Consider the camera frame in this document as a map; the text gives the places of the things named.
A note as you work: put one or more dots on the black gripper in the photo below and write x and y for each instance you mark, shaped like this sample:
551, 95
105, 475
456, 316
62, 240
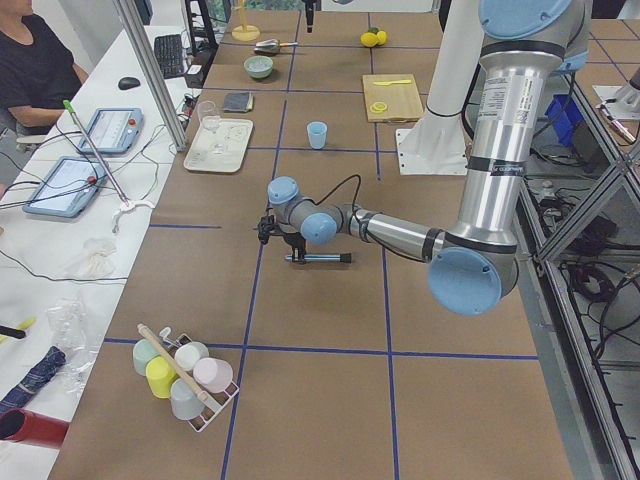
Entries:
309, 11

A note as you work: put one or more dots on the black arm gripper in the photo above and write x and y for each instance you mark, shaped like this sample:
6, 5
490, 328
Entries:
292, 241

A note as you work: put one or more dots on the steel muddler black tip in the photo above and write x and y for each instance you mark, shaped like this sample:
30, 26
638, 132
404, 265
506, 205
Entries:
345, 258

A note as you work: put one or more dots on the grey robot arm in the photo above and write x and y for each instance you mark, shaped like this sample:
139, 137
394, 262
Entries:
480, 119

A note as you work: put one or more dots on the yellow lemon near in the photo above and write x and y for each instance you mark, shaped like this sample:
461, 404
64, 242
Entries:
369, 39

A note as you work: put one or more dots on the wooden cup tree stand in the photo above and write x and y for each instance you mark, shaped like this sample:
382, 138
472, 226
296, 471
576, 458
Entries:
244, 31

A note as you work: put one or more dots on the light blue paper cup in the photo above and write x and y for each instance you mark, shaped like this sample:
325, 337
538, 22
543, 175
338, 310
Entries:
317, 134

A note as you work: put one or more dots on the bottom lemon slice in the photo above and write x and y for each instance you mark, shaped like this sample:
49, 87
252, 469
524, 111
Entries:
373, 109

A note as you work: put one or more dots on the pink plastic cup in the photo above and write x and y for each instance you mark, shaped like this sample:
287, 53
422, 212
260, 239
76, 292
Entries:
215, 375

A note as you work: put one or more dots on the white plastic cup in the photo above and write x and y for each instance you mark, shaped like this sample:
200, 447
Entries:
187, 355

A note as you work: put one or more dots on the mint green cup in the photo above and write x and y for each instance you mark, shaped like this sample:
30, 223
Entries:
143, 353

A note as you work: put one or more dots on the yellow plastic cup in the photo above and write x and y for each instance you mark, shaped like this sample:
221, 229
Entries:
160, 376

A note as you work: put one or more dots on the grey plastic cup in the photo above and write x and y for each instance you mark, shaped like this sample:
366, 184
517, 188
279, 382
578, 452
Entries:
184, 402

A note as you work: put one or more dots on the steel ice scoop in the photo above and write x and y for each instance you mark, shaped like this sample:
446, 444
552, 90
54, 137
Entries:
271, 47

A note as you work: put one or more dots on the green bowl of ice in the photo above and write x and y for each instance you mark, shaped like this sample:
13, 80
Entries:
258, 67

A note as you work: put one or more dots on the yellow plastic knife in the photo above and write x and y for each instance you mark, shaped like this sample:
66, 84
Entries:
405, 81

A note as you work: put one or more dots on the wooden cutting board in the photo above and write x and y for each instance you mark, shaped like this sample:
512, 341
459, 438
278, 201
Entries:
403, 101

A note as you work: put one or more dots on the folded grey yellow cloth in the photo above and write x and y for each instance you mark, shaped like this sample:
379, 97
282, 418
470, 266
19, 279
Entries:
238, 102

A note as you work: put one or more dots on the cream bear tray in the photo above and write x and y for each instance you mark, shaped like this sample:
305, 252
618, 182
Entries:
235, 133

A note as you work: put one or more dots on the clear wine glass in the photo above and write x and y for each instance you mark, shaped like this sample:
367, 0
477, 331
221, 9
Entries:
210, 119

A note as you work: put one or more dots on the black keyboard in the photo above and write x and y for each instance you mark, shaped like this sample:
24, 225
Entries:
170, 55

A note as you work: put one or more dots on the wooden rolling pin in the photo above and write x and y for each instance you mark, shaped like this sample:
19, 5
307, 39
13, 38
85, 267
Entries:
147, 333

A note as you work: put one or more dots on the grabber stick tool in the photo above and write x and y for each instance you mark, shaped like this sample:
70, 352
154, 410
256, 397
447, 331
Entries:
127, 205

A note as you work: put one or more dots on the black computer mouse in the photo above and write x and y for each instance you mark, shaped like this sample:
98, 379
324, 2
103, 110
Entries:
128, 83

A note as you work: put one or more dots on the white rack at edge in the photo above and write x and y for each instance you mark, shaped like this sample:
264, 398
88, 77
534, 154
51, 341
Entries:
217, 401

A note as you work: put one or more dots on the upper teach pendant tablet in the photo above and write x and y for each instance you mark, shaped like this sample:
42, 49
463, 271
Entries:
114, 130

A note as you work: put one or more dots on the teach pendant tablet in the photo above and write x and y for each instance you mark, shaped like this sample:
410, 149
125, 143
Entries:
68, 188
114, 130

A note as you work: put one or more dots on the lower teach pendant tablet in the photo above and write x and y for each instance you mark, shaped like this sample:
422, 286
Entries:
68, 188

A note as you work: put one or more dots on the person in black shirt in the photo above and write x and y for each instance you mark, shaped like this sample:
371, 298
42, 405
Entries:
38, 72

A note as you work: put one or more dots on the blue storage bin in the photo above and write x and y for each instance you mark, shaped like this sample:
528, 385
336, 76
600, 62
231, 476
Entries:
566, 118

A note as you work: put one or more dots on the folded blue umbrella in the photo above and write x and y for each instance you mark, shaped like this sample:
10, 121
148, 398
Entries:
34, 381

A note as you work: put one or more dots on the red cylinder bottle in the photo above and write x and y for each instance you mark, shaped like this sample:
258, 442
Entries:
31, 428

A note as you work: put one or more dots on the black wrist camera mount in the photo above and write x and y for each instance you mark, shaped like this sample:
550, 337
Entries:
268, 227

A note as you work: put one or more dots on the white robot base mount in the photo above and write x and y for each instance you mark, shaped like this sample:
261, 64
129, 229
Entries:
436, 143

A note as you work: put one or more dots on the aluminium frame post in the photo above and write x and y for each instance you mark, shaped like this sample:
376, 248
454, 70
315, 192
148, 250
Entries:
133, 26

